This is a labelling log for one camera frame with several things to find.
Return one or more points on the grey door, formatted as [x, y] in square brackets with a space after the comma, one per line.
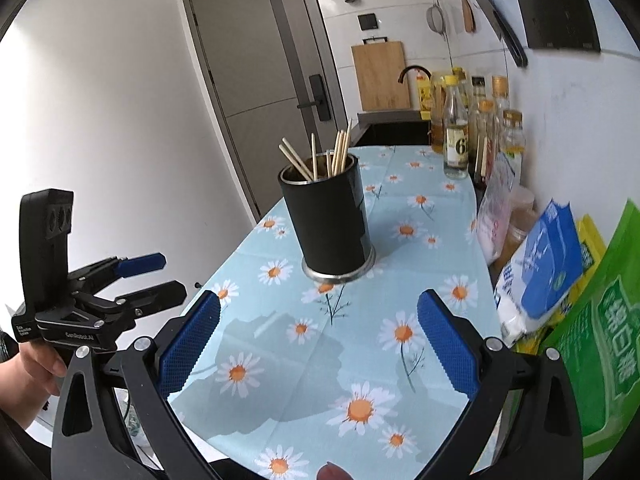
[245, 85]

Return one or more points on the black wall socket panel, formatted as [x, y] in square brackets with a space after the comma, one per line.
[560, 10]

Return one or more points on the cleaver knife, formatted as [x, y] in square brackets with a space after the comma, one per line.
[500, 20]

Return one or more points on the tall clear gold cap bottle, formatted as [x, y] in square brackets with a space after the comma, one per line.
[500, 91]

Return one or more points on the golden oil bottle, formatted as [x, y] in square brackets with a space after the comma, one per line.
[437, 130]

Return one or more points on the yellow packet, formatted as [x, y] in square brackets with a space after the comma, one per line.
[592, 245]

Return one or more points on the blue daisy tablecloth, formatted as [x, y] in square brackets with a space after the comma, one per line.
[350, 340]

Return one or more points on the clear packet with pink print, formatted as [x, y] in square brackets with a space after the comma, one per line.
[492, 210]

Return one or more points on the metal strainer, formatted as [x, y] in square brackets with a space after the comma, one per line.
[436, 15]

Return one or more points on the yellow cap vinegar bottle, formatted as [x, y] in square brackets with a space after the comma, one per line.
[456, 145]

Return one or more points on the person's left hand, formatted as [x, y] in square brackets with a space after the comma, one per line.
[40, 367]

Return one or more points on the pile of wooden chopsticks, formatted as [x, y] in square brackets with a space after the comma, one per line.
[340, 152]

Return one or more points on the wooden cutting board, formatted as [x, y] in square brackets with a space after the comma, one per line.
[380, 77]

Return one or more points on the black sink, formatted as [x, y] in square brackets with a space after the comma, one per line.
[390, 130]

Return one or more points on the yellow dish soap bottle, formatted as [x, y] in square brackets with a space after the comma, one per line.
[424, 92]

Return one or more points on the blue and white bag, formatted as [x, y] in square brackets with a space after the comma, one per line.
[545, 270]

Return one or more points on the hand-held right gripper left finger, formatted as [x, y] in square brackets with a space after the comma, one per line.
[190, 347]

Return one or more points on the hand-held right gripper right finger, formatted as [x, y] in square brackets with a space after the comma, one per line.
[447, 347]

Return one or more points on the black faucet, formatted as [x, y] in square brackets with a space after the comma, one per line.
[412, 69]

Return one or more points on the short gold cap bottle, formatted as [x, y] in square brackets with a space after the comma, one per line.
[486, 135]

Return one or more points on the green bag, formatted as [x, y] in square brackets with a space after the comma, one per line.
[605, 340]

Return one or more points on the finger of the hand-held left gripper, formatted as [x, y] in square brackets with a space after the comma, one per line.
[142, 263]
[160, 294]

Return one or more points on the small black wall switch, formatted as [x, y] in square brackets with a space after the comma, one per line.
[368, 20]

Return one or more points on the black utensil holder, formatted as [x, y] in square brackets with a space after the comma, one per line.
[327, 225]

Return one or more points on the gold cap glass jar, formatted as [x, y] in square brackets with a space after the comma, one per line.
[512, 135]

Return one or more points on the jar with brown contents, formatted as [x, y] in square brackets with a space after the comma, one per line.
[520, 220]

